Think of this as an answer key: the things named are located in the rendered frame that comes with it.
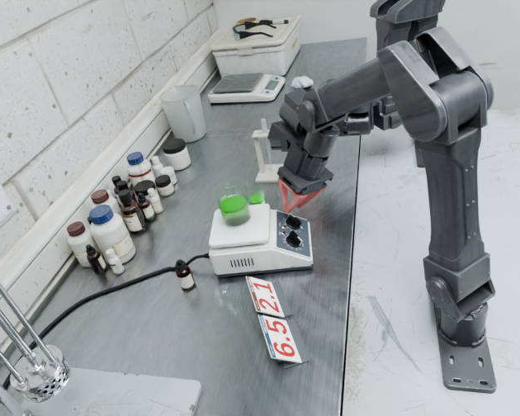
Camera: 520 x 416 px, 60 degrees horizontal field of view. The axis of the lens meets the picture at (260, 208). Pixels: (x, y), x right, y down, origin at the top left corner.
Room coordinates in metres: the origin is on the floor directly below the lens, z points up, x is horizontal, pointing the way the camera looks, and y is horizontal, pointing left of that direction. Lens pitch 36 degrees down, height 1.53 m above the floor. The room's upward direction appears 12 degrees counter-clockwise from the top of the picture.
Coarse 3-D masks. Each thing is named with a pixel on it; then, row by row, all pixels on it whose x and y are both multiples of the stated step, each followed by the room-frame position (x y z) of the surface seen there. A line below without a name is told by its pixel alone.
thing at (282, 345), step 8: (264, 320) 0.51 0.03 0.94; (272, 320) 0.51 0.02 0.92; (280, 320) 0.52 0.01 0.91; (272, 328) 0.49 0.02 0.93; (280, 328) 0.50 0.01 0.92; (272, 336) 0.47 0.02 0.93; (280, 336) 0.48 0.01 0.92; (288, 336) 0.49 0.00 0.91; (272, 344) 0.46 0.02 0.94; (280, 344) 0.46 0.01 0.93; (288, 344) 0.47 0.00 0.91; (280, 352) 0.44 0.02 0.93; (288, 352) 0.45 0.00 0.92
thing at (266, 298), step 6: (252, 282) 0.60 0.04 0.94; (258, 282) 0.61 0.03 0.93; (264, 282) 0.61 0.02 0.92; (258, 288) 0.59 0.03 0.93; (264, 288) 0.60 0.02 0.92; (270, 288) 0.60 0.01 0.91; (258, 294) 0.57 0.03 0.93; (264, 294) 0.58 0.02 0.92; (270, 294) 0.58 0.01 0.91; (258, 300) 0.55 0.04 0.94; (264, 300) 0.56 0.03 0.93; (270, 300) 0.56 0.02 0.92; (276, 300) 0.57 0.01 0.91; (264, 306) 0.54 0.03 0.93; (270, 306) 0.55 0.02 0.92; (276, 306) 0.55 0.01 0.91; (276, 312) 0.54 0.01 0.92
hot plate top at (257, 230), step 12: (264, 204) 0.77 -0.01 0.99; (216, 216) 0.76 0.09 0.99; (252, 216) 0.74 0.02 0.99; (264, 216) 0.73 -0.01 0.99; (216, 228) 0.72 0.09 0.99; (228, 228) 0.71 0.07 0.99; (240, 228) 0.71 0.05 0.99; (252, 228) 0.70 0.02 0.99; (264, 228) 0.69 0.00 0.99; (216, 240) 0.68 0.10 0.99; (228, 240) 0.67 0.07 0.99; (240, 240) 0.67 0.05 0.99; (252, 240) 0.66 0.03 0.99; (264, 240) 0.65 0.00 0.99
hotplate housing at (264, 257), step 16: (272, 224) 0.72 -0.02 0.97; (272, 240) 0.67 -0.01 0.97; (208, 256) 0.71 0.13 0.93; (224, 256) 0.66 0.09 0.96; (240, 256) 0.66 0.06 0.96; (256, 256) 0.65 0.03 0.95; (272, 256) 0.65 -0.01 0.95; (288, 256) 0.64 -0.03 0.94; (304, 256) 0.64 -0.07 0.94; (224, 272) 0.66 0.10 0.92; (240, 272) 0.66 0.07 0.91; (256, 272) 0.66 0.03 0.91
